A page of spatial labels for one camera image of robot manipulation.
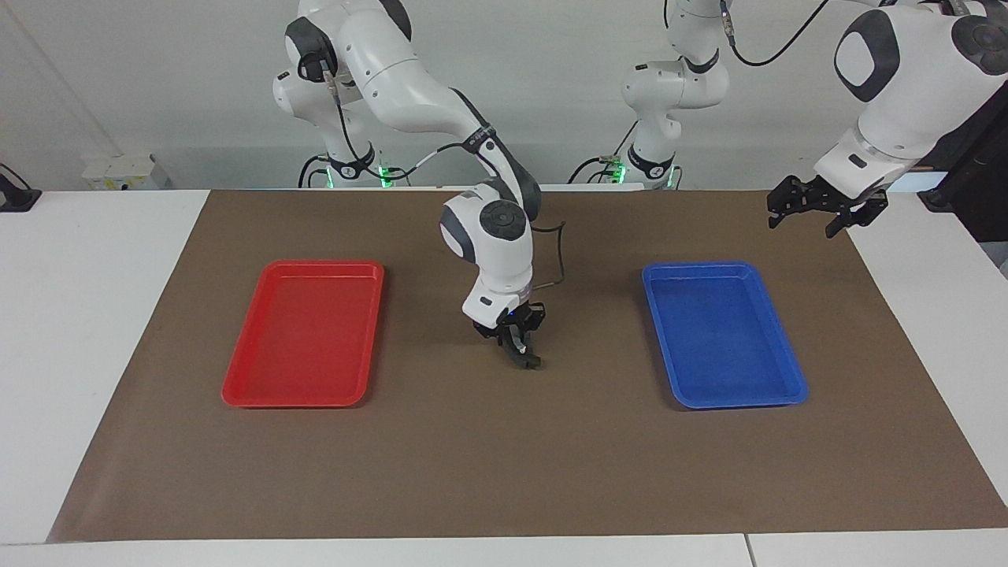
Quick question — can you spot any black table clamp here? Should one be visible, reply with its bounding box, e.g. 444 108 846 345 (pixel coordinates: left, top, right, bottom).
917 118 1008 213
0 163 42 213

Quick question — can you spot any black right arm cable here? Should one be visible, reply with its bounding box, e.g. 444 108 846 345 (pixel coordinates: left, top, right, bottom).
319 69 567 289

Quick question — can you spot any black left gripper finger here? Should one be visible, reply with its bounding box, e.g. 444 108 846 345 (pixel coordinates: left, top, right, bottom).
768 176 812 229
825 197 889 239

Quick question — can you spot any white cardboard box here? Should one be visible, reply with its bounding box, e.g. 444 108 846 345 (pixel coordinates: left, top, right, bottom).
82 153 170 191

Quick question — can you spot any red plastic tray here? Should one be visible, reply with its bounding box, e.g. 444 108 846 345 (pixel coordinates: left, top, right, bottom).
221 260 386 409

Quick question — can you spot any long curved black brake pad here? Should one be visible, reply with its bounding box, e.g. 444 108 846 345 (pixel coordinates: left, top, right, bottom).
506 324 541 369

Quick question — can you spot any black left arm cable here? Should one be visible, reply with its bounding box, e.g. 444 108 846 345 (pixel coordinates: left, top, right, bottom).
718 0 829 69

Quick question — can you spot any blue plastic tray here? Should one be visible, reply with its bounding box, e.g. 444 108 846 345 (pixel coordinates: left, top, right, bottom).
641 261 810 410

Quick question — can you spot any brown paper table mat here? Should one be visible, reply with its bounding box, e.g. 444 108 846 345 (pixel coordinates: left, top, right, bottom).
47 189 1008 544

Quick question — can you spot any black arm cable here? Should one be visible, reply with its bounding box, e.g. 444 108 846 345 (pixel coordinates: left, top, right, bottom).
319 69 567 289
718 0 829 69

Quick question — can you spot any large black panel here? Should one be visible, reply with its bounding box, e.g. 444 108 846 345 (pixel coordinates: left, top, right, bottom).
913 94 1008 245

